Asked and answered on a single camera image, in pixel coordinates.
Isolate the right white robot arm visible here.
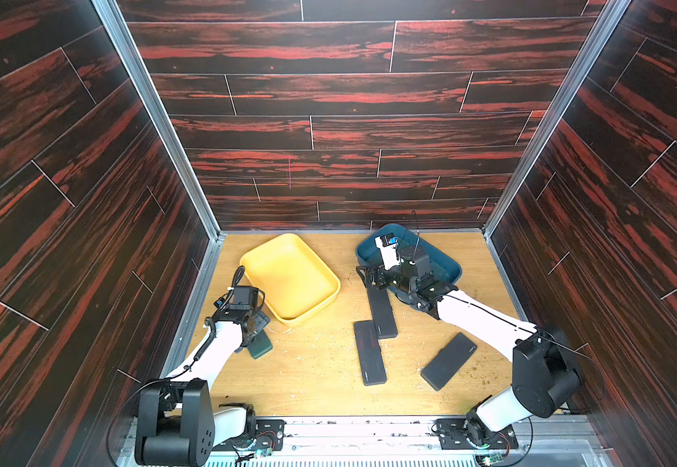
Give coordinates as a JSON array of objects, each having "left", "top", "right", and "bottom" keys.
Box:
[{"left": 357, "top": 235, "right": 584, "bottom": 448}]

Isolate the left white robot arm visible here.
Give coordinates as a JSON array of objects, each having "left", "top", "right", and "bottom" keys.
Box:
[{"left": 134, "top": 286, "right": 266, "bottom": 466}]

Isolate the teal plastic storage tray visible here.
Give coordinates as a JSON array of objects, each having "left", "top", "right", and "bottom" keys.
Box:
[{"left": 356, "top": 224, "right": 462, "bottom": 296}]

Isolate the green pencil case far left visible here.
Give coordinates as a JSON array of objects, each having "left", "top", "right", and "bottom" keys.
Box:
[{"left": 247, "top": 331, "right": 274, "bottom": 360}]

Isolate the black pencil case upper middle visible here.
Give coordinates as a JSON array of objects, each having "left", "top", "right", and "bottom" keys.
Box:
[{"left": 367, "top": 287, "right": 398, "bottom": 340}]

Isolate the black pencil case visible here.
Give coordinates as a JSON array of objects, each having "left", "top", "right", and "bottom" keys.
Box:
[
  {"left": 420, "top": 333, "right": 478, "bottom": 391},
  {"left": 353, "top": 320, "right": 387, "bottom": 386},
  {"left": 367, "top": 287, "right": 398, "bottom": 340}
]

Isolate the yellow plastic storage tray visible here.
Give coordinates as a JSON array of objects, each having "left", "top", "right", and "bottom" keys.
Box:
[{"left": 239, "top": 233, "right": 342, "bottom": 326}]

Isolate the black pencil case lower middle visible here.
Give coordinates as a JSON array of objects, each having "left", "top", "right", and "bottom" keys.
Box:
[{"left": 353, "top": 320, "right": 387, "bottom": 386}]

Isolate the black pencil case right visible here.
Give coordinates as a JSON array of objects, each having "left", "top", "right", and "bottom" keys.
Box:
[{"left": 420, "top": 333, "right": 478, "bottom": 391}]

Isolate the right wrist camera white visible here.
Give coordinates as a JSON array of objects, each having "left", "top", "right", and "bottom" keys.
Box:
[{"left": 375, "top": 233, "right": 401, "bottom": 270}]

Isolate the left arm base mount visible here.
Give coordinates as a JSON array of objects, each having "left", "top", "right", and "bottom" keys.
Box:
[{"left": 213, "top": 405, "right": 286, "bottom": 455}]

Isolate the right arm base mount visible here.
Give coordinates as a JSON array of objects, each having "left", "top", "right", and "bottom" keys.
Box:
[{"left": 431, "top": 418, "right": 519, "bottom": 451}]

